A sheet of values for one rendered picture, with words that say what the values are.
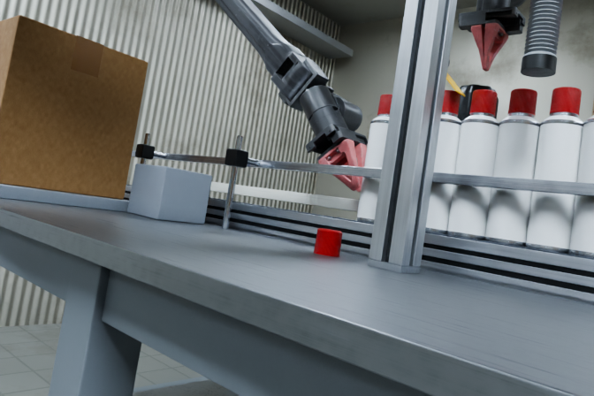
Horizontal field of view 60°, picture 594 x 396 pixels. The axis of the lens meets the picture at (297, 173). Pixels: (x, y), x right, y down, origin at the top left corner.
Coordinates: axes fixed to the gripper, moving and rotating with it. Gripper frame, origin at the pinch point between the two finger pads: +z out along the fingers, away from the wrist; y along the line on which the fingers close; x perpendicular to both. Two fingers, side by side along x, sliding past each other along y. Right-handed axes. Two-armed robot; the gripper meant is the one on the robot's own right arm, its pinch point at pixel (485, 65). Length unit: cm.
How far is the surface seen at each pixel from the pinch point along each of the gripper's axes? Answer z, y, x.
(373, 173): 23.4, 5.6, 23.8
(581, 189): 23.3, -22.3, 25.0
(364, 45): -122, 228, -292
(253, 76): -66, 261, -191
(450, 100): 11.8, -3.9, 21.4
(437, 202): 26.6, -4.3, 22.4
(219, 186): 28, 49, 15
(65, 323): 45, 14, 63
